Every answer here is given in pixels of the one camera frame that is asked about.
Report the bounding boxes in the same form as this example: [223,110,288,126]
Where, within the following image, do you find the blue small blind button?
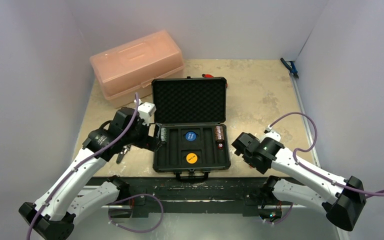
[185,131,197,142]

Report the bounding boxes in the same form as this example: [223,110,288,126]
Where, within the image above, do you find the black foam-lined poker case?
[151,76,231,182]

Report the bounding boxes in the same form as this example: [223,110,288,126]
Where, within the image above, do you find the yellow big blind button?
[186,152,198,164]

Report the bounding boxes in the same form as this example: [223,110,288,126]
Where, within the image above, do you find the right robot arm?
[232,131,367,232]

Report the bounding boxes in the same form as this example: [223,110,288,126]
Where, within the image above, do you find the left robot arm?
[18,102,160,240]

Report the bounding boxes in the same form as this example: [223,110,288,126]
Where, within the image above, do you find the pink translucent storage box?
[89,30,185,108]

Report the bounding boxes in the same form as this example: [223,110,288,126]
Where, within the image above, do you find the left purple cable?
[25,92,141,240]

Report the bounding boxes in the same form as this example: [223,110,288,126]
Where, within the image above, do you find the grey black handled pliers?
[116,145,131,165]

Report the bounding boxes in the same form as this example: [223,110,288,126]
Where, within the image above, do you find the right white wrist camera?
[263,125,281,142]

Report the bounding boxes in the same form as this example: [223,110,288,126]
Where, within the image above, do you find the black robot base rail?
[82,175,304,220]

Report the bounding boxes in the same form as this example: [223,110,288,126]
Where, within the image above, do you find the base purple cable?
[107,193,164,234]

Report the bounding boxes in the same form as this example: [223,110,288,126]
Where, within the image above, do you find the red handled cutter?
[201,74,214,78]

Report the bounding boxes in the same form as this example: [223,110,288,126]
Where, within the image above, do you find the blue handled pliers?
[280,57,299,79]

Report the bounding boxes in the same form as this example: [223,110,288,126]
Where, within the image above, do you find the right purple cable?
[268,111,384,197]

